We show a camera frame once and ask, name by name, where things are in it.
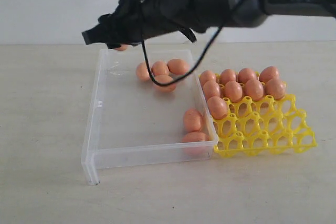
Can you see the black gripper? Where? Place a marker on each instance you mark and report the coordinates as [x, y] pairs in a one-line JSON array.
[[132, 22]]

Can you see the brown egg third row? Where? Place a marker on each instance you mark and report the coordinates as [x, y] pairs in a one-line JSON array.
[[122, 48]]

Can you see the brown egg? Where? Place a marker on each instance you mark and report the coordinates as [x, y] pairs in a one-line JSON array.
[[254, 89], [269, 73], [142, 72], [206, 76], [195, 137], [246, 74], [227, 75], [233, 91], [211, 89], [160, 68], [192, 120], [178, 66]]

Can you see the yellow plastic egg tray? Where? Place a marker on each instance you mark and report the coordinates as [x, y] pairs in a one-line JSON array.
[[251, 127]]

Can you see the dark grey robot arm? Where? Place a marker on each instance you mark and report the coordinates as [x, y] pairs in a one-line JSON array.
[[200, 15]]

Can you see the clear plastic tray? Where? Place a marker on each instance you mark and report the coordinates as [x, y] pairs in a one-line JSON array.
[[130, 123]]

